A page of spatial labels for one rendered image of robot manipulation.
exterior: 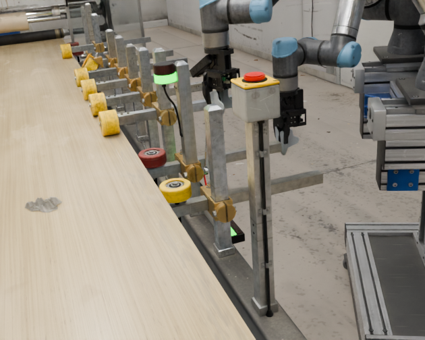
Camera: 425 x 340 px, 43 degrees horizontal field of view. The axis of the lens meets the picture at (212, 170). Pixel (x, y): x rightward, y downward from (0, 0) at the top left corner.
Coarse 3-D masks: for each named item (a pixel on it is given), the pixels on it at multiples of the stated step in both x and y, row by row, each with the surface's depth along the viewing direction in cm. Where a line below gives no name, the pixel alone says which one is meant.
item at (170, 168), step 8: (272, 144) 168; (280, 144) 169; (232, 152) 164; (240, 152) 165; (272, 152) 169; (200, 160) 162; (232, 160) 165; (240, 160) 166; (160, 168) 158; (168, 168) 159; (176, 168) 160; (152, 176) 158; (160, 176) 159
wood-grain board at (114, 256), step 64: (0, 64) 307; (64, 64) 292; (0, 128) 192; (64, 128) 187; (0, 192) 140; (64, 192) 137; (128, 192) 134; (0, 256) 110; (64, 256) 108; (128, 256) 106; (192, 256) 105; (0, 320) 91; (64, 320) 90; (128, 320) 88; (192, 320) 87
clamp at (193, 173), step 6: (180, 156) 162; (180, 162) 159; (198, 162) 157; (186, 168) 155; (192, 168) 154; (198, 168) 154; (186, 174) 155; (192, 174) 154; (198, 174) 155; (192, 180) 155; (198, 180) 156
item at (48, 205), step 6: (36, 198) 131; (48, 198) 132; (54, 198) 131; (30, 204) 130; (36, 204) 130; (42, 204) 129; (48, 204) 128; (54, 204) 129; (42, 210) 128; (48, 210) 128
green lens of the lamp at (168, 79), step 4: (156, 76) 144; (160, 76) 143; (164, 76) 143; (168, 76) 143; (172, 76) 144; (156, 80) 145; (160, 80) 144; (164, 80) 144; (168, 80) 144; (172, 80) 144
